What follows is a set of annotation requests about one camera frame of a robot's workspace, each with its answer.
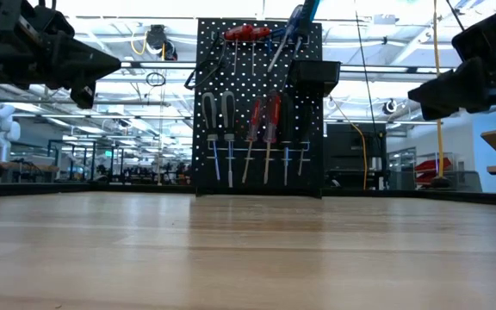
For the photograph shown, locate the black ceiling cable reel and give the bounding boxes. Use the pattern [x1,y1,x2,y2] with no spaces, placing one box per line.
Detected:
[129,23,179,62]

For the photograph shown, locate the silver wire ring rack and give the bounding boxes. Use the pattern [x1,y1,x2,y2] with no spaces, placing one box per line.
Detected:
[207,136,313,162]

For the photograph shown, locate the silver wire slotted rack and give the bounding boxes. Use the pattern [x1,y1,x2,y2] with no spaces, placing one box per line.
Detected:
[210,29,312,47]

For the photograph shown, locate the grey black nut driver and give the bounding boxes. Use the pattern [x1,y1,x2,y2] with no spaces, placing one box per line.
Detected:
[220,90,237,189]
[200,91,222,181]

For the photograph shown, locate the blue T-handle hex key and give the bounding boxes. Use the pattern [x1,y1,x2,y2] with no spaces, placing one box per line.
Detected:
[266,27,287,55]

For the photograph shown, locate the black cabinet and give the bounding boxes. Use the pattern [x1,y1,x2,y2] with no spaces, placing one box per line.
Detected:
[325,122,388,190]

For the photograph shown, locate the yellow hanging cable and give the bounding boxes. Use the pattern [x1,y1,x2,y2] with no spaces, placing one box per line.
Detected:
[431,0,446,180]

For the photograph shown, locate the black aluminium table frame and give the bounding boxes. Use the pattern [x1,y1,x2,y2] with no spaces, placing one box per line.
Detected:
[0,181,496,208]

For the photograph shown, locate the black round cable reel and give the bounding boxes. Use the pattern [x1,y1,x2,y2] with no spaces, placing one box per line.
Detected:
[381,98,400,116]

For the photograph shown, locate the black blue handle screwdriver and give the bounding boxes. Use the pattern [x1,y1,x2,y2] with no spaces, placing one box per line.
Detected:
[282,0,321,91]

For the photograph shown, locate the black round cable base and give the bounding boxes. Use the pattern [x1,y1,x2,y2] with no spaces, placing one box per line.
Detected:
[428,175,452,189]

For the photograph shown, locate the thin yellow cable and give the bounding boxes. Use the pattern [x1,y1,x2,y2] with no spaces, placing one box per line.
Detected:
[329,96,369,189]

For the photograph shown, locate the red storage bin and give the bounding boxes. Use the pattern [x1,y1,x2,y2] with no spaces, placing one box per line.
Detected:
[414,157,454,186]

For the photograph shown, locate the blue clear handle screwdriver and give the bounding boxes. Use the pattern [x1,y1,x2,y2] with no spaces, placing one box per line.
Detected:
[267,3,305,73]

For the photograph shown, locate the black ribbed handle driver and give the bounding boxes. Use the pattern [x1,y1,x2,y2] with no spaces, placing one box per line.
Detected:
[278,92,295,187]

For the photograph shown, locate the black metal rack frame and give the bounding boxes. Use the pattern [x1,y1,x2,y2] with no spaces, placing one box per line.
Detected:
[47,138,125,182]

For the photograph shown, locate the black metal pegboard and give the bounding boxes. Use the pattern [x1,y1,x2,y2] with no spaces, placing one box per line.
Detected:
[191,17,326,198]

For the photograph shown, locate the red screwdriver marked 1/4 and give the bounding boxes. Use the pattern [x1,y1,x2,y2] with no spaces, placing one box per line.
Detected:
[261,89,282,185]

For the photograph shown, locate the black hanging cable loop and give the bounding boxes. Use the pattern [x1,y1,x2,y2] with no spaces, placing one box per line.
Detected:
[145,71,167,88]

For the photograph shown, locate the red screwdriver marked 3/16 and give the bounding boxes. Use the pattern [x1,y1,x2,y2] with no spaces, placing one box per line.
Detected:
[241,95,269,184]

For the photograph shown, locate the long wooden bench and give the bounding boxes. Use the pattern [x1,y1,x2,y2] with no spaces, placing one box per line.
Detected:
[0,161,60,184]

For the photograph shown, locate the black plastic bin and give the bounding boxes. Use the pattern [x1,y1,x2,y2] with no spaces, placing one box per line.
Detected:
[288,59,343,98]

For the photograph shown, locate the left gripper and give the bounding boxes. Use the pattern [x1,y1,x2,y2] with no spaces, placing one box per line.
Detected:
[0,0,122,109]

